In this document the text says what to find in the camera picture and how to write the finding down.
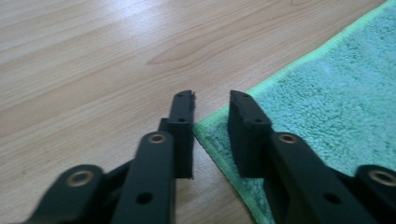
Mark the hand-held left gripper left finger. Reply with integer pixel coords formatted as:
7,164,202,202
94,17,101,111
158,90,196,180

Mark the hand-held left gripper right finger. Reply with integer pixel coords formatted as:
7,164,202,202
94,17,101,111
228,90,274,179

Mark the green towel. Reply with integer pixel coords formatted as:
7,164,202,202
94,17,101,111
192,0,396,224

